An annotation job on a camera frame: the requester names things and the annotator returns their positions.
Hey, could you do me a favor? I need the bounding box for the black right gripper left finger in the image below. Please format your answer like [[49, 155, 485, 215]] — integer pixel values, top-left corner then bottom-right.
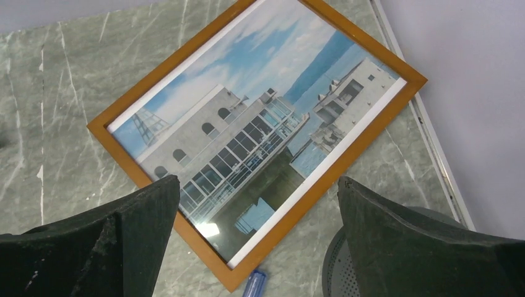
[[1, 175, 180, 296]]

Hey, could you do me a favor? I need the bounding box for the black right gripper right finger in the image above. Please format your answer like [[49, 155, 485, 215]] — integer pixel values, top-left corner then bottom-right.
[[337, 176, 524, 296]]

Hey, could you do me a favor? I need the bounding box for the blue handled screwdriver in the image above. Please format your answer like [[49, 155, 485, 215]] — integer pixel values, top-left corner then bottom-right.
[[242, 269, 267, 297]]

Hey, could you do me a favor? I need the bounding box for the wooden picture frame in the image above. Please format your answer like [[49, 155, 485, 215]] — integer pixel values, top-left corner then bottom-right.
[[87, 1, 427, 291]]

